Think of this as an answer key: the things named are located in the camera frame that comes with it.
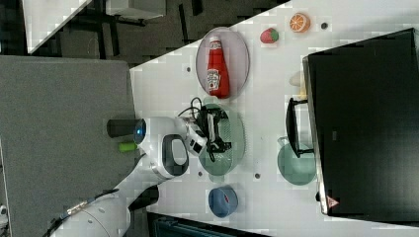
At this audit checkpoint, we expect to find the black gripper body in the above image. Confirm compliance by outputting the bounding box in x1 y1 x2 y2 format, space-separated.
198 108 231 153

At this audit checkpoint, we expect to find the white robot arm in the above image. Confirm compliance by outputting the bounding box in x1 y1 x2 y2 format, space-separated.
42 108 231 237

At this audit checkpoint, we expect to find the red ketchup bottle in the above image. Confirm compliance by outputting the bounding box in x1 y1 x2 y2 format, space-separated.
207 37 230 99

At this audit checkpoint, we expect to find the grey round plate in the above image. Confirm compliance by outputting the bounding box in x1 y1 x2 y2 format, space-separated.
196 27 250 99

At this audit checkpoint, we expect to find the black cylinder on table edge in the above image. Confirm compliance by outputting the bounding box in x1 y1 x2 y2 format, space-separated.
107 119 138 138

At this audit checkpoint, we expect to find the red toy strawberry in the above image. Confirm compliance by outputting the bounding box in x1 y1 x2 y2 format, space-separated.
260 28 279 43

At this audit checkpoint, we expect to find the green measuring cup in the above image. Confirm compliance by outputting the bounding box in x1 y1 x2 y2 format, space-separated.
277 136 316 186

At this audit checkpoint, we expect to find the toy orange half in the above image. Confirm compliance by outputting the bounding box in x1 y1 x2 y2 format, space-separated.
290 13 310 33

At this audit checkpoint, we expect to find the black toaster oven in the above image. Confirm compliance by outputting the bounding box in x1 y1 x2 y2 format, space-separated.
286 28 419 226

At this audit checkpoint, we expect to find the white side table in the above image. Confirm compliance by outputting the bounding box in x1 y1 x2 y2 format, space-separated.
21 0 92 54

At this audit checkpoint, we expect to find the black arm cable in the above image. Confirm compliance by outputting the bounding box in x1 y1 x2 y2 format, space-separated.
41 188 121 237

